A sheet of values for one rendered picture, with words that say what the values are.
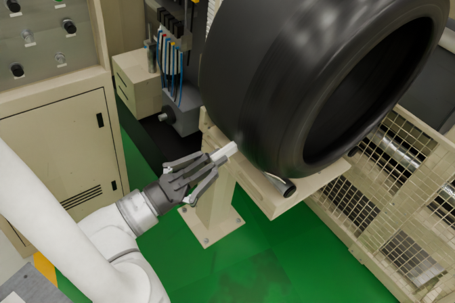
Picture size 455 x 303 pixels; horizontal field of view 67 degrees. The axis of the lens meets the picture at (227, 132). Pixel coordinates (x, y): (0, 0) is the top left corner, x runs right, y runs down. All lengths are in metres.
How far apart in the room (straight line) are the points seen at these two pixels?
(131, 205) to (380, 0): 0.61
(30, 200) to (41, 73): 0.81
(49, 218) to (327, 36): 0.50
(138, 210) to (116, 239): 0.07
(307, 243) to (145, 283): 1.40
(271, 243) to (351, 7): 1.47
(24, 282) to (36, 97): 0.55
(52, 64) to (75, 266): 0.84
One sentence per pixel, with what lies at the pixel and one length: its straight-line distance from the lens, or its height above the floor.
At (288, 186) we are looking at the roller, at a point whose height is 0.92.
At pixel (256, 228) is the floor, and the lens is 1.94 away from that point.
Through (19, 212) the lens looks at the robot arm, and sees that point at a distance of 0.52.
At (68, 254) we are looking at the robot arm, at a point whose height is 1.20.
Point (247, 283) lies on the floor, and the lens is 1.81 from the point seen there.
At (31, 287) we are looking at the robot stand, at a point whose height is 0.65.
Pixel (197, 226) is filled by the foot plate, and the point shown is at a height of 0.01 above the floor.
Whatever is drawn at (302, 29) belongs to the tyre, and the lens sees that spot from 0.63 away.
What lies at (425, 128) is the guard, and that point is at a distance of 1.22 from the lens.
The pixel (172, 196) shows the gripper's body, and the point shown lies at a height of 1.03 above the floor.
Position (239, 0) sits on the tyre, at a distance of 0.72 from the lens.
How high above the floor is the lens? 1.68
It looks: 46 degrees down
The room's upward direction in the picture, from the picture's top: 10 degrees clockwise
